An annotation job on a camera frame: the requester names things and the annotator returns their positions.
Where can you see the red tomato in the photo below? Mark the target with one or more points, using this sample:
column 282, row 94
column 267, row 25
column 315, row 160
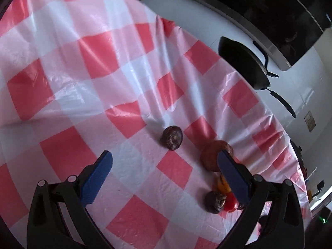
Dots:
column 230, row 203

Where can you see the dark wrinkled passion fruit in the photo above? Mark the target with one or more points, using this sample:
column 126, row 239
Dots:
column 214, row 201

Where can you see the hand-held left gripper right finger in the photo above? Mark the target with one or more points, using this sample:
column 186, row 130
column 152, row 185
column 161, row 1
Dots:
column 233, row 176

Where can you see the large reddish brown wrinkled fruit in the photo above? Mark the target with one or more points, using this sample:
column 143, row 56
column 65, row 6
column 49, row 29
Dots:
column 210, row 155

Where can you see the yellow passion fruit brown scar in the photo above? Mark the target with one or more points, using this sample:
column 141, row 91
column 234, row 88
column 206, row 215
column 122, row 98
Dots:
column 221, row 185

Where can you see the beige wall socket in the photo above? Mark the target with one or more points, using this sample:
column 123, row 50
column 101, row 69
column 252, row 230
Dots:
column 310, row 121

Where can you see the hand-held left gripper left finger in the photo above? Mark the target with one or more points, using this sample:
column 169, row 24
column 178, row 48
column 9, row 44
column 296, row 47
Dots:
column 97, row 173

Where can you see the red white checkered plastic tablecloth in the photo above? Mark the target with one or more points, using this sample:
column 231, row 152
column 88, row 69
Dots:
column 103, row 83

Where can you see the black glass range hood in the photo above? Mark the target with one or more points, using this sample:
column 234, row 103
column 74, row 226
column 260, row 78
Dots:
column 259, row 10

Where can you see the small dark round passion fruit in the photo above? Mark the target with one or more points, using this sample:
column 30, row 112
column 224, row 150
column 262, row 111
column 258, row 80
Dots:
column 171, row 137

